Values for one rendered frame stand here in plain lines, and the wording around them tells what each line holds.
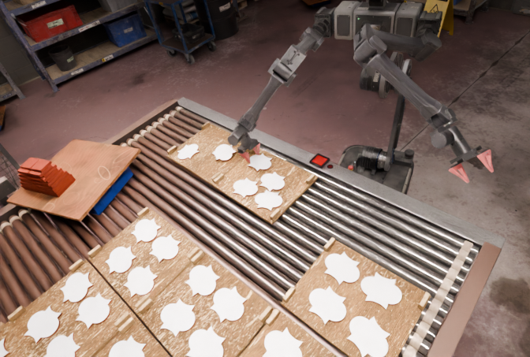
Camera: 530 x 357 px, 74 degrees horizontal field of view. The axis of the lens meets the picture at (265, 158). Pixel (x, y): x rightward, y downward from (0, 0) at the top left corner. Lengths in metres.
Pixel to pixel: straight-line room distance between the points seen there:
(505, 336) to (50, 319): 2.27
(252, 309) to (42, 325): 0.83
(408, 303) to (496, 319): 1.20
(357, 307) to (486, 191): 1.96
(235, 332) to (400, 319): 0.58
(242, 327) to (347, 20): 1.47
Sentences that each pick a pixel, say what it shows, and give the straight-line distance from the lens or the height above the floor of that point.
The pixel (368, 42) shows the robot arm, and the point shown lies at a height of 1.61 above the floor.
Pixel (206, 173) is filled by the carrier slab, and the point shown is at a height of 0.94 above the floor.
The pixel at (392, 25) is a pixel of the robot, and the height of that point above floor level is 1.46.
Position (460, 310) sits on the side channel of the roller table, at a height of 0.95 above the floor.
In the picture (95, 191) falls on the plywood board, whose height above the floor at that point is 1.04.
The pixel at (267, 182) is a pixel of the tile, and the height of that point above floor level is 0.95.
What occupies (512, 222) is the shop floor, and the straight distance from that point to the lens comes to 3.02.
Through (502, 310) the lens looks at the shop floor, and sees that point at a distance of 2.62.
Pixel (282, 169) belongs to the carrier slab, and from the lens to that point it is 1.83.
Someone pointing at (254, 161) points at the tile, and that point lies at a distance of 1.89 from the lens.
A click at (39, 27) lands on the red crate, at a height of 0.81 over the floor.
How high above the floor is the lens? 2.22
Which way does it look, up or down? 42 degrees down
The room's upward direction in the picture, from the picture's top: 12 degrees counter-clockwise
